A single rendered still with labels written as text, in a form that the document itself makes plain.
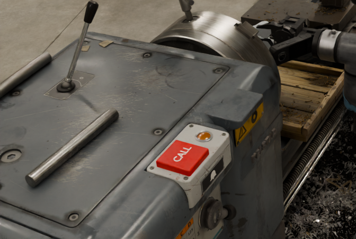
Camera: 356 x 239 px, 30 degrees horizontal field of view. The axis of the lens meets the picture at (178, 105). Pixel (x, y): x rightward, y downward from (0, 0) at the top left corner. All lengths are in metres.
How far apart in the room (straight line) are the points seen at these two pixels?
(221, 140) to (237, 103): 0.11
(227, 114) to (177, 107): 0.09
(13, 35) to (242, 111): 3.50
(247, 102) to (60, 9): 3.68
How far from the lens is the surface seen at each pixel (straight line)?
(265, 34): 1.68
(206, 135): 1.05
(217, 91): 1.16
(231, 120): 1.08
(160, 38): 1.43
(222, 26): 1.43
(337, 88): 1.82
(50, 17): 4.64
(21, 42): 4.39
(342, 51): 1.61
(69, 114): 1.17
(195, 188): 0.99
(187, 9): 1.45
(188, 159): 0.99
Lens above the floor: 1.87
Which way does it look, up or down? 33 degrees down
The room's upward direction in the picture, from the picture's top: 8 degrees counter-clockwise
